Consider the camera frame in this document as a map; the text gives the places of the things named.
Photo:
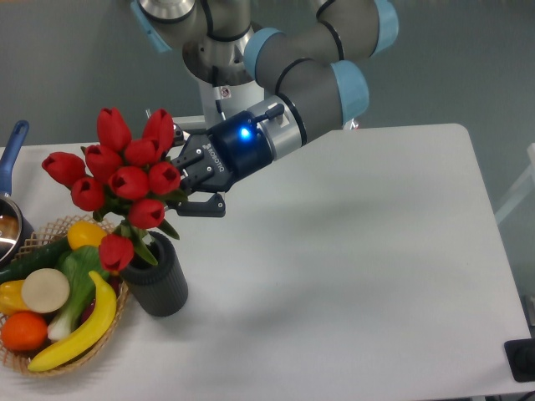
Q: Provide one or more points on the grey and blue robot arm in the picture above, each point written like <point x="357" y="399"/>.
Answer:
<point x="264" y="93"/>

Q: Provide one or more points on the woven wicker basket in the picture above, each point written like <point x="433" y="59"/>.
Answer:
<point x="19" y="362"/>

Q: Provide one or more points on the green bok choy toy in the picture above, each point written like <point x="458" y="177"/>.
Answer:
<point x="76" y="266"/>

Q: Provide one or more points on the beige round slice toy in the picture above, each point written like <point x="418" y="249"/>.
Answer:
<point x="45" y="290"/>

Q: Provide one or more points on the white frame at right edge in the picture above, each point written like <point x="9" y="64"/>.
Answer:
<point x="518" y="191"/>

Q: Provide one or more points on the blue handled saucepan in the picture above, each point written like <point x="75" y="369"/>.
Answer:
<point x="15" y="228"/>

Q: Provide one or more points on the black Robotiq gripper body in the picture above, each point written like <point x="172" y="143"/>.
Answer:
<point x="224" y="154"/>

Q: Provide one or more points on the dark grey ribbed vase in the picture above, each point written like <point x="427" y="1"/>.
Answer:
<point x="160" y="289"/>

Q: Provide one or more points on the orange plastic fruit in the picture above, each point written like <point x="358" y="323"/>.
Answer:
<point x="24" y="332"/>

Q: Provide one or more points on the red fruit toy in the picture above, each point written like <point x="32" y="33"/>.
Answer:
<point x="115" y="283"/>

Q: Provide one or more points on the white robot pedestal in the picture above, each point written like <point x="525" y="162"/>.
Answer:
<point x="222" y="101"/>

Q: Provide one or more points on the green cucumber toy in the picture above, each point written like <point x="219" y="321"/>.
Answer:
<point x="45" y="256"/>

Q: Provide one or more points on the yellow lemon toy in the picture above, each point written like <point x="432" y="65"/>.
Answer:
<point x="85" y="233"/>

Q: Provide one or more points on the yellow bell pepper toy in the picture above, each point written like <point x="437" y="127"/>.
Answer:
<point x="11" y="300"/>

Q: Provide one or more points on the yellow plastic banana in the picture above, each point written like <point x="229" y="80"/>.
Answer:
<point x="86" y="335"/>

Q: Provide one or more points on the black device at table edge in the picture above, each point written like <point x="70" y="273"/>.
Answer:
<point x="520" y="355"/>

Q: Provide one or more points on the red tulip bouquet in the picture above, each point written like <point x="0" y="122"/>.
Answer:
<point x="131" y="178"/>

